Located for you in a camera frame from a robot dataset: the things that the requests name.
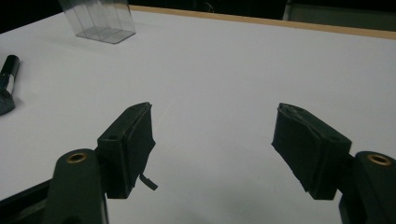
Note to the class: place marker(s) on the clear plastic divided container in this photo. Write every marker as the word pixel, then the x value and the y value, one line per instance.
pixel 102 21

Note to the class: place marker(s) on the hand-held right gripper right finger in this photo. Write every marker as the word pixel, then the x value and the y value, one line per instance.
pixel 308 149

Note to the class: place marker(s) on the black makeup brush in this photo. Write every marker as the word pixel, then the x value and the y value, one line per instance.
pixel 7 81

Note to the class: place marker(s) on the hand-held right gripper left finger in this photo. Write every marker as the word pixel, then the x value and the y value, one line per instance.
pixel 120 155

